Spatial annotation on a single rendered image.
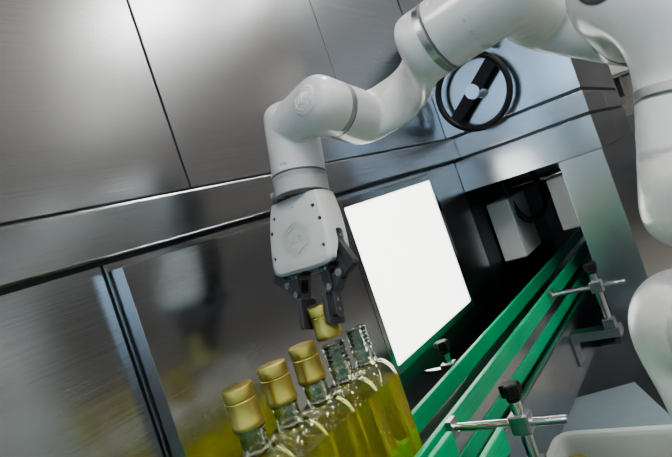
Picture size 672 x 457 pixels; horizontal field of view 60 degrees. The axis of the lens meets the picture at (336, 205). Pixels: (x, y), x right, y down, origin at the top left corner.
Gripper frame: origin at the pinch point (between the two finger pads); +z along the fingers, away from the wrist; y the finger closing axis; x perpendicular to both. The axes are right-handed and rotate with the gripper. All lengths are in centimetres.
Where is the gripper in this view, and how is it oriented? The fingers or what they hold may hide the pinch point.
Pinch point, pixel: (320, 310)
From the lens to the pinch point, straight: 75.3
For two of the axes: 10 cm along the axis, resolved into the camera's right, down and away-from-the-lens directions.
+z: 1.7, 9.5, -2.5
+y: 7.8, -2.8, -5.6
